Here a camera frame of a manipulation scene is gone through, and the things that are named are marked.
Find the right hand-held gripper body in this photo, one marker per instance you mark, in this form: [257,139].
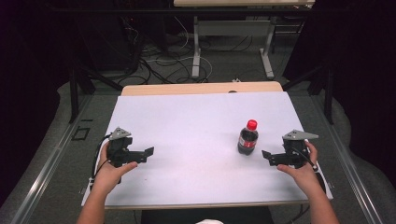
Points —
[295,147]

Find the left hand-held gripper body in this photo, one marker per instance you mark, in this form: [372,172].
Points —
[120,148]

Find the cola bottle with red label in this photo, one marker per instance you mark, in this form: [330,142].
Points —
[248,141]

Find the person's left hand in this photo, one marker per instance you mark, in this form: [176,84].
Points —
[109,174]

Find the person's right hand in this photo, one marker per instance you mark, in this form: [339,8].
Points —
[303,175]

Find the black square floor outlet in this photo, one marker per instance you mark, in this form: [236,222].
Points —
[81,133]

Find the white table cover sheet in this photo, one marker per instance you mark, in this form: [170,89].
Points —
[199,140]

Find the black metal stand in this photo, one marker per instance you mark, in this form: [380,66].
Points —
[74,93]
[327,93]

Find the wooden table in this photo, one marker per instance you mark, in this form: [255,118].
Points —
[186,88]

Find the dark cloth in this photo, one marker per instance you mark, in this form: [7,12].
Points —
[205,214]

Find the white cloth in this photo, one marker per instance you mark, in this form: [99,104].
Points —
[209,221]

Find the dark curtain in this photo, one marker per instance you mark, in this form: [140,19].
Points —
[364,77]
[28,93]

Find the dark computer cabinet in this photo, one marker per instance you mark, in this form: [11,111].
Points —
[106,43]

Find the white-legged desk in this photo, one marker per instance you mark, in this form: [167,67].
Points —
[232,28]

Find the metal floor rail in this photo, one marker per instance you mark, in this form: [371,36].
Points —
[348,168]
[46,168]

